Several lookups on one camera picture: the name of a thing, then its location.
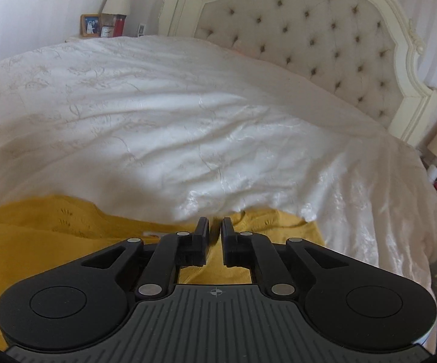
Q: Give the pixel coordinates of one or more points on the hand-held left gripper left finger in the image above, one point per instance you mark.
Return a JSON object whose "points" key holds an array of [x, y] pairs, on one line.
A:
{"points": [[202, 235]]}

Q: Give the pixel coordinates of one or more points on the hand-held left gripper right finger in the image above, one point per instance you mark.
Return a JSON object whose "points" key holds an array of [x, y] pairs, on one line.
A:
{"points": [[227, 235]]}

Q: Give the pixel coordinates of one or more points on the yellow knit sweater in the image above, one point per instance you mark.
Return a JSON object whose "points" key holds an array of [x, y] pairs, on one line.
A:
{"points": [[33, 242]]}

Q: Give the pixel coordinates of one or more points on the white embroidered bedspread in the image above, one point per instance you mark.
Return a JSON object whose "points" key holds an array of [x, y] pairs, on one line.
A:
{"points": [[165, 121]]}

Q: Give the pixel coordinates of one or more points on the cream tufted headboard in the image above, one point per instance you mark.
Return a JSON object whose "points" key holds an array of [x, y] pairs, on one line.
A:
{"points": [[309, 34]]}

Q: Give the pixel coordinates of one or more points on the red candle jar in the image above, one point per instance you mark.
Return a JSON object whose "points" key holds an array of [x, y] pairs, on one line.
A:
{"points": [[119, 25]]}

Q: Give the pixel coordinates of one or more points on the white wall outlet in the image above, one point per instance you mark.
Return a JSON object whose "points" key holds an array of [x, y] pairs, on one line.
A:
{"points": [[142, 30]]}

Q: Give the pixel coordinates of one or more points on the wooden photo frame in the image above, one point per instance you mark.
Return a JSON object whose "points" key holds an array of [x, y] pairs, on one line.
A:
{"points": [[90, 26]]}

